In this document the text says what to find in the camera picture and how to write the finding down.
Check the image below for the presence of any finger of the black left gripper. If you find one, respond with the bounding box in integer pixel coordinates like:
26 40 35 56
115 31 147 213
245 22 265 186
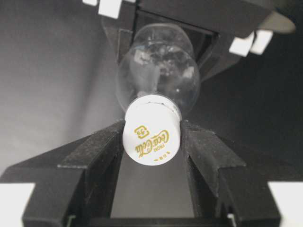
98 0 137 63

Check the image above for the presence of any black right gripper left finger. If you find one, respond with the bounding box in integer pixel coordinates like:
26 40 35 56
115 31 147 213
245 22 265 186
0 120 125 227

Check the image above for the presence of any clear plastic bottle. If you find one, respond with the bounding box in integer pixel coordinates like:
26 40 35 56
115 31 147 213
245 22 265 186
116 23 201 115

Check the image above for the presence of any white bottle cap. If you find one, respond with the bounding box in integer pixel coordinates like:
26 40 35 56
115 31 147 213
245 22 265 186
123 94 182 166

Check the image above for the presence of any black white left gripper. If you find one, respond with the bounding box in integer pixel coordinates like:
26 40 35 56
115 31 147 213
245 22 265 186
83 0 296 79

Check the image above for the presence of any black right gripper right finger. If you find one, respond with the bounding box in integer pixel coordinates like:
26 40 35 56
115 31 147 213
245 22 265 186
181 121 303 227

